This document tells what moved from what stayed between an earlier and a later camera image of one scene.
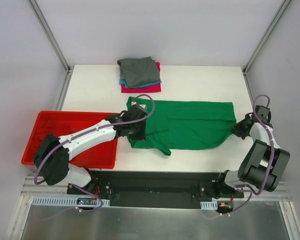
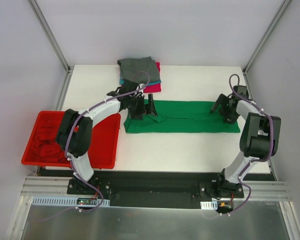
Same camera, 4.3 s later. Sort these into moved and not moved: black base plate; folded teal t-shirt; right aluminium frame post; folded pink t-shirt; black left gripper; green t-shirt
Moved: black left gripper; green t-shirt
Not moved: right aluminium frame post; black base plate; folded pink t-shirt; folded teal t-shirt
